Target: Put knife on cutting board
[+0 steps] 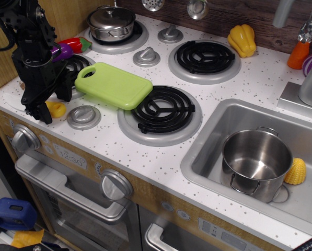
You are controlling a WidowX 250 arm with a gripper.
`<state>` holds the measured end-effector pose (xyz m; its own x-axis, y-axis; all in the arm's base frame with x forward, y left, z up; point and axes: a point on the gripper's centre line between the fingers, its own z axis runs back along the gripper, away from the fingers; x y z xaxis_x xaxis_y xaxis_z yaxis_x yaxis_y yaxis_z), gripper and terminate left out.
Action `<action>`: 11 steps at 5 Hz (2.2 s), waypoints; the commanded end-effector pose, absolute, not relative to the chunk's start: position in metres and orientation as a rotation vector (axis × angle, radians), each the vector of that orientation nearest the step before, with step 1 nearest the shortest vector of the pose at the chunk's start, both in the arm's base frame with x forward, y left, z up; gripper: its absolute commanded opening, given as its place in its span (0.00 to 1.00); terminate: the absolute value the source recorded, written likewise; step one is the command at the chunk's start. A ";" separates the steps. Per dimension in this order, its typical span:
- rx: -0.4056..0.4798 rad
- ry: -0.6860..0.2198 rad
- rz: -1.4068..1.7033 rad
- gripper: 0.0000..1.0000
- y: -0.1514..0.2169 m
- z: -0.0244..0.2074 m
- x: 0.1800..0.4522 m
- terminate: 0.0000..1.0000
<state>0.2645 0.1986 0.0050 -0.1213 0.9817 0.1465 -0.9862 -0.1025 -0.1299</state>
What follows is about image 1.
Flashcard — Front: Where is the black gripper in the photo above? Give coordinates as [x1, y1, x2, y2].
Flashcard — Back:
[12, 51, 72, 124]

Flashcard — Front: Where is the toy knife yellow handle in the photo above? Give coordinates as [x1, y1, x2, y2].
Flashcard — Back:
[3, 92, 67, 119]

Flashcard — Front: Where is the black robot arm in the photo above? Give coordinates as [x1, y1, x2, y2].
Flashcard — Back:
[0, 1, 74, 124]

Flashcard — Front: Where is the green plastic cutting board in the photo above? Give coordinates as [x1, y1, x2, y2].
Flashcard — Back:
[75, 62, 153, 110]

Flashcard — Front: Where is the grey stovetop knob front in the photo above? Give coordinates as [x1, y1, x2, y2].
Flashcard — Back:
[66, 105, 101, 130]

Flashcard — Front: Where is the grey stovetop knob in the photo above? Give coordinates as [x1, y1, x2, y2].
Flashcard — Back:
[133, 47, 160, 67]
[66, 105, 101, 130]
[157, 25, 183, 43]

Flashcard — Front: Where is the black front left burner coil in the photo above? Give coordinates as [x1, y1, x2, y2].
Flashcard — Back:
[66, 55, 93, 89]

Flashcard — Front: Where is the black burner coil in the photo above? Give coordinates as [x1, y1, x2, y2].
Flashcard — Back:
[176, 41, 235, 74]
[66, 55, 93, 89]
[131, 86, 196, 134]

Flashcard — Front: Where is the grey oven knob left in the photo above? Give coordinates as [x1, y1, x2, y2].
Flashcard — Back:
[11, 124, 41, 153]

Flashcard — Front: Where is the grey oven knob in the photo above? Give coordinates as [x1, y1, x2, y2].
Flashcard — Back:
[100, 169, 133, 201]
[11, 124, 41, 153]

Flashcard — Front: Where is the purple toy eggplant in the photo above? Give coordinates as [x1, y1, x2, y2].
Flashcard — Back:
[51, 43, 74, 62]

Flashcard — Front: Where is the red toy chili pepper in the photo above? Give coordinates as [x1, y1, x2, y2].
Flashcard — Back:
[59, 37, 93, 54]

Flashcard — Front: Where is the small lidded steel pot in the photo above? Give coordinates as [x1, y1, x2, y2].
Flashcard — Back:
[87, 6, 136, 43]

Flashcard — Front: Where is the grey stovetop knob middle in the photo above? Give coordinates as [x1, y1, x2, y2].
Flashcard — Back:
[133, 47, 160, 67]

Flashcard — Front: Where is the grey oven knob right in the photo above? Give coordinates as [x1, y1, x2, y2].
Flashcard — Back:
[100, 169, 133, 201]

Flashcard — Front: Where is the black front right burner coil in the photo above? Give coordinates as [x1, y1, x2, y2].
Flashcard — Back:
[131, 86, 196, 134]

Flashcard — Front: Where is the blue clamp tool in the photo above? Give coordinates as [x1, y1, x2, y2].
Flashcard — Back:
[0, 198, 37, 231]

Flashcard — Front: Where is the grey stovetop knob back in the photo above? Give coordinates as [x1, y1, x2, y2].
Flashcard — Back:
[157, 25, 183, 43]

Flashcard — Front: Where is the yellow cloth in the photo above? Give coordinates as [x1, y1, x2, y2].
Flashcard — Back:
[11, 230, 44, 248]

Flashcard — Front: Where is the hanging perforated steel spoon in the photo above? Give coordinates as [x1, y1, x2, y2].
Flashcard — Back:
[142, 0, 165, 12]

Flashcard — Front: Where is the black back right burner coil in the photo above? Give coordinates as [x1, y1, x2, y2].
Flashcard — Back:
[176, 41, 235, 74]

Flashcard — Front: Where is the grey sink basin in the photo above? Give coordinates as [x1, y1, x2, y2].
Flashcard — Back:
[181, 99, 312, 234]

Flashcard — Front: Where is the hanging steel ladle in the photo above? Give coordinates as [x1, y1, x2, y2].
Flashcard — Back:
[187, 0, 209, 20]

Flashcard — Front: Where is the yellow toy bell pepper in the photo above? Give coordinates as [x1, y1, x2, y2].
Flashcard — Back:
[227, 24, 256, 58]

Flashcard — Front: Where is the large open steel pot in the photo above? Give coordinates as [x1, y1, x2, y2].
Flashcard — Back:
[221, 127, 293, 203]

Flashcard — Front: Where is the orange toy carrot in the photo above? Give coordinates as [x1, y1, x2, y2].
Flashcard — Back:
[287, 41, 310, 70]

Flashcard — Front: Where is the yellow toy corn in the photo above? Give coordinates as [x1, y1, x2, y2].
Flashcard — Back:
[284, 158, 307, 185]

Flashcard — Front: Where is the grey toy faucet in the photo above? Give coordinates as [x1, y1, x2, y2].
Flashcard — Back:
[272, 0, 312, 116]

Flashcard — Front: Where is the purple striped toy onion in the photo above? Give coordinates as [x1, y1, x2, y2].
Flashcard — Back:
[302, 54, 312, 76]

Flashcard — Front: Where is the grey oven door handle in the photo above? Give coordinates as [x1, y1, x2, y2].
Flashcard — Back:
[15, 155, 126, 225]

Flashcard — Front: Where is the grey dishwasher door handle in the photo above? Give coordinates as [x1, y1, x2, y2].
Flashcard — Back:
[145, 223, 172, 251]

